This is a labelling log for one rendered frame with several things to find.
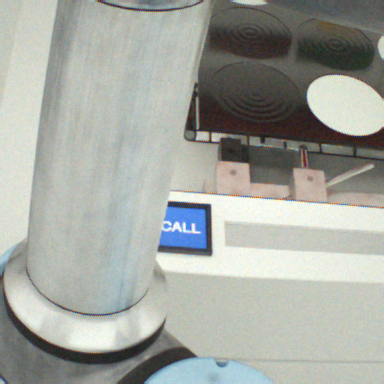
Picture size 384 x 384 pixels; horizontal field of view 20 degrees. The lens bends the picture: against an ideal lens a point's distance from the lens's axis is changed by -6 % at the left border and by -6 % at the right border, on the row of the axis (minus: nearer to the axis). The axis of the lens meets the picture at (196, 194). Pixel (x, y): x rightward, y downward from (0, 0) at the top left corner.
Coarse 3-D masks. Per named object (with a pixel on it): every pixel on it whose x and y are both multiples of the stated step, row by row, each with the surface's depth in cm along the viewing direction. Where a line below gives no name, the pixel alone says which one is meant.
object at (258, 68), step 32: (224, 0) 136; (224, 32) 132; (256, 32) 133; (288, 32) 134; (320, 32) 135; (352, 32) 136; (224, 64) 128; (256, 64) 129; (288, 64) 130; (320, 64) 131; (352, 64) 132; (224, 96) 124; (256, 96) 125; (288, 96) 126; (224, 128) 121; (256, 128) 122; (288, 128) 122; (320, 128) 123
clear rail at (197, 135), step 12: (192, 132) 120; (204, 132) 120; (216, 132) 120; (228, 132) 120; (252, 144) 120; (264, 144) 120; (276, 144) 120; (288, 144) 121; (300, 144) 121; (312, 144) 121; (324, 144) 121; (336, 144) 121; (348, 144) 122; (336, 156) 122; (348, 156) 122; (360, 156) 122; (372, 156) 122
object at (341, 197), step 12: (204, 180) 118; (252, 192) 118; (264, 192) 118; (276, 192) 119; (288, 192) 119; (336, 192) 120; (348, 192) 120; (360, 192) 120; (348, 204) 119; (360, 204) 119; (372, 204) 119
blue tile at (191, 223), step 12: (168, 216) 103; (180, 216) 104; (192, 216) 104; (204, 216) 104; (168, 228) 103; (180, 228) 103; (192, 228) 103; (204, 228) 103; (168, 240) 102; (180, 240) 102; (192, 240) 102; (204, 240) 102
